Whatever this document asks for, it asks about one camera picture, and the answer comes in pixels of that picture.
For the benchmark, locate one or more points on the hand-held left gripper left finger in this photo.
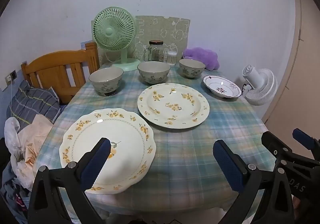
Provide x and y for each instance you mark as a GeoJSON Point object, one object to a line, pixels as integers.
{"type": "Point", "coordinates": [97, 164]}

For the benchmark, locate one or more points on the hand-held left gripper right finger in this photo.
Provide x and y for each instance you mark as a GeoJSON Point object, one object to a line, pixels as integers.
{"type": "Point", "coordinates": [228, 166]}

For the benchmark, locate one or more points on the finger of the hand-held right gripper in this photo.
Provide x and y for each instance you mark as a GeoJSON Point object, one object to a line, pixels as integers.
{"type": "Point", "coordinates": [303, 138]}
{"type": "Point", "coordinates": [271, 142]}

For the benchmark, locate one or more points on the scalloped yellow floral plate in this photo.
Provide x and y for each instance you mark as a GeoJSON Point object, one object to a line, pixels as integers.
{"type": "Point", "coordinates": [112, 128]}

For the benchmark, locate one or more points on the white red-rimmed plate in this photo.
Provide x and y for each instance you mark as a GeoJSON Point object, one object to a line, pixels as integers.
{"type": "Point", "coordinates": [220, 86]}

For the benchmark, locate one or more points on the grey floral ceramic bowl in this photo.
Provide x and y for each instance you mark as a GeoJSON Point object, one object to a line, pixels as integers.
{"type": "Point", "coordinates": [152, 77]}
{"type": "Point", "coordinates": [191, 71]}
{"type": "Point", "coordinates": [105, 86]}

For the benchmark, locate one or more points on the round yellow floral plate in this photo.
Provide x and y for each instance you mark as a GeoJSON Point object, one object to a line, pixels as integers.
{"type": "Point", "coordinates": [175, 96]}

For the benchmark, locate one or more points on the plaid tablecloth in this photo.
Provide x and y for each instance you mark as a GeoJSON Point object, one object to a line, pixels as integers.
{"type": "Point", "coordinates": [200, 123]}

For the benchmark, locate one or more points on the white standing fan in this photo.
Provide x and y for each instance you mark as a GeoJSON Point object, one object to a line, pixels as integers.
{"type": "Point", "coordinates": [260, 83]}

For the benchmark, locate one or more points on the peach cloth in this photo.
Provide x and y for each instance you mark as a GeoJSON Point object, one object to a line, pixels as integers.
{"type": "Point", "coordinates": [37, 133]}

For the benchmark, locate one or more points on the beige door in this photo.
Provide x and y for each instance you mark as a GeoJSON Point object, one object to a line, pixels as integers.
{"type": "Point", "coordinates": [305, 63]}

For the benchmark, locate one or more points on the dark clothes pile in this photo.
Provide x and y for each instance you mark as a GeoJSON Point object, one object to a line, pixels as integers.
{"type": "Point", "coordinates": [12, 189]}

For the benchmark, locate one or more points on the white plastic bag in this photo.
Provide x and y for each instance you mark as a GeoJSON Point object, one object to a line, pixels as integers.
{"type": "Point", "coordinates": [11, 133]}

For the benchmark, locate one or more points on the wooden chair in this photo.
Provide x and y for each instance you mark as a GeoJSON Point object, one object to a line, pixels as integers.
{"type": "Point", "coordinates": [50, 63]}

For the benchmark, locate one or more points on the purple plush cushion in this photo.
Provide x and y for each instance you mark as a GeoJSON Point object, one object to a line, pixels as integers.
{"type": "Point", "coordinates": [200, 55]}

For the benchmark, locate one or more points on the clear glass mug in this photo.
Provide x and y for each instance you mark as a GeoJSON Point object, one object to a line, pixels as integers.
{"type": "Point", "coordinates": [146, 53]}

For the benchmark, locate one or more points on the cotton swab container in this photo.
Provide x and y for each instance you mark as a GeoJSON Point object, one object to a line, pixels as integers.
{"type": "Point", "coordinates": [172, 58]}

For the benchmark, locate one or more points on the glass jar black lid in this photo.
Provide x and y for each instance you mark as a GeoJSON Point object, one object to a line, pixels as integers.
{"type": "Point", "coordinates": [156, 51]}

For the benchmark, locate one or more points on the green desk fan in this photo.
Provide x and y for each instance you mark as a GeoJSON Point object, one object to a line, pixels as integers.
{"type": "Point", "coordinates": [113, 31]}

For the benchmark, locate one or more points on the green cartoon printed mat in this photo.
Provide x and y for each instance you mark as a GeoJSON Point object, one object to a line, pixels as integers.
{"type": "Point", "coordinates": [160, 31]}

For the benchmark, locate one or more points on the wall socket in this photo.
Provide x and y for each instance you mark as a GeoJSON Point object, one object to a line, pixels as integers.
{"type": "Point", "coordinates": [13, 75]}

